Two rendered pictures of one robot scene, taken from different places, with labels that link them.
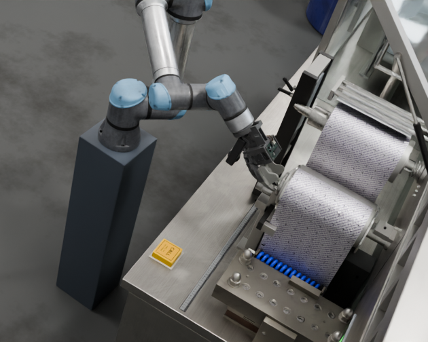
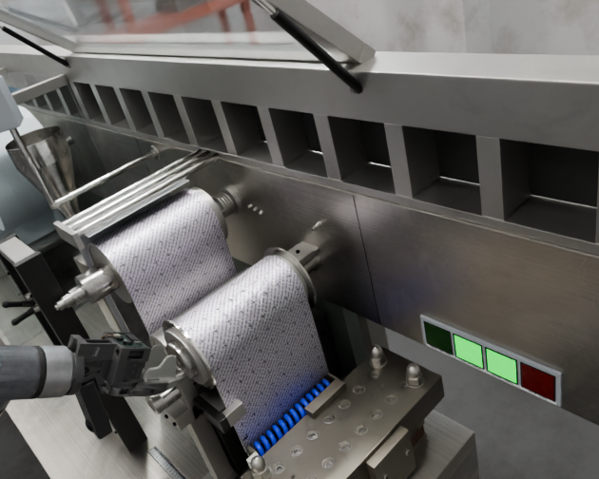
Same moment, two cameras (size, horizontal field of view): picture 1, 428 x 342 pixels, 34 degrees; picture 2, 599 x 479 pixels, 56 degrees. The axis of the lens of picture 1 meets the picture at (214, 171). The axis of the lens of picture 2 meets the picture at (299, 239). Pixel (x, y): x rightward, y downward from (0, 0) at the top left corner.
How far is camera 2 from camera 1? 109 cm
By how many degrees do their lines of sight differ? 41
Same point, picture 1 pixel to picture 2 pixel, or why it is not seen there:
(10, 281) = not seen: outside the picture
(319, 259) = (299, 359)
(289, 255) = (275, 403)
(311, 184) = (205, 312)
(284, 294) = (332, 428)
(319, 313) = (369, 389)
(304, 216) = (246, 344)
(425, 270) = (537, 70)
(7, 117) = not seen: outside the picture
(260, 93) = not seen: outside the picture
